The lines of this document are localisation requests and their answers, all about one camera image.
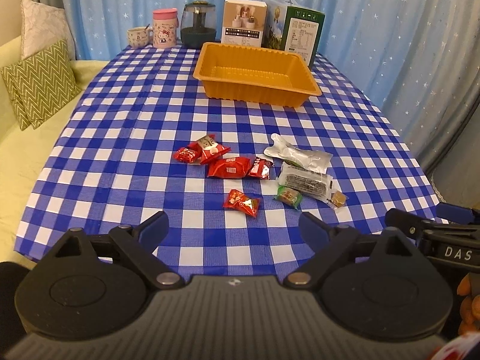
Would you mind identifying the small brown candy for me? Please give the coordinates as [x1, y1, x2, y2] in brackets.
[329, 190, 347, 209]

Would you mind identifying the clear dark seaweed packet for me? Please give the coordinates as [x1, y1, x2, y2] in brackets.
[277, 162, 335, 207]

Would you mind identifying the silver foil pouch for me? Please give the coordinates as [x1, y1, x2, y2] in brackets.
[264, 133, 333, 174]

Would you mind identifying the green candy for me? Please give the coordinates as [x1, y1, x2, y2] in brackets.
[274, 185, 303, 210]

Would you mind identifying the dark red candy packet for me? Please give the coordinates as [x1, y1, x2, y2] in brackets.
[247, 157, 273, 180]

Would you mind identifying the red gold candy packet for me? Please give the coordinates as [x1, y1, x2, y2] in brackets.
[223, 189, 260, 218]

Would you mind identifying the small red candy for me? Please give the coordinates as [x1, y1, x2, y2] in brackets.
[173, 147, 201, 164]

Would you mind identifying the red rectangular snack packet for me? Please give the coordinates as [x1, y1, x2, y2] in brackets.
[208, 157, 251, 179]

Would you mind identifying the red white snack packet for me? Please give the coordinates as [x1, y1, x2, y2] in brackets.
[188, 134, 231, 165]

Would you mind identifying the right hand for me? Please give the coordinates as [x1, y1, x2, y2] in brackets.
[456, 275, 480, 335]

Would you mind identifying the pale yellow sofa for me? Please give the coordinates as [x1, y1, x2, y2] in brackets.
[0, 35, 113, 271]

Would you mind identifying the blue white checkered tablecloth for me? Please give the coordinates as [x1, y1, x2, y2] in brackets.
[15, 47, 439, 277]

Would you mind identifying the blue star curtain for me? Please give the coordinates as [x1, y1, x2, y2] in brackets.
[35, 0, 479, 170]

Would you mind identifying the green chevron cushion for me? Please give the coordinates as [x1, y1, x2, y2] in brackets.
[1, 39, 81, 130]

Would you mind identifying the green white carton box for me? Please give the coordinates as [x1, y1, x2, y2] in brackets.
[262, 0, 326, 68]

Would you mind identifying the orange plastic tray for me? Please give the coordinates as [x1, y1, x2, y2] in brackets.
[193, 42, 321, 108]

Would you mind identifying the small patterned ceramic cup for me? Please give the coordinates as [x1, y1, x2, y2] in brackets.
[127, 25, 152, 49]

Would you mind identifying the white embroidered cushion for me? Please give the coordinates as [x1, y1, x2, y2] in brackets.
[20, 0, 76, 60]

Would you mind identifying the white humidifier product box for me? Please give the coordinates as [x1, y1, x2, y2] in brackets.
[220, 0, 268, 47]

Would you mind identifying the pink Hello Kitty tumbler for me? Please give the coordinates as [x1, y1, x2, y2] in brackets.
[153, 8, 178, 49]

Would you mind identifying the dark green glass humidifier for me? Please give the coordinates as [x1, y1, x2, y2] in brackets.
[181, 1, 216, 50]

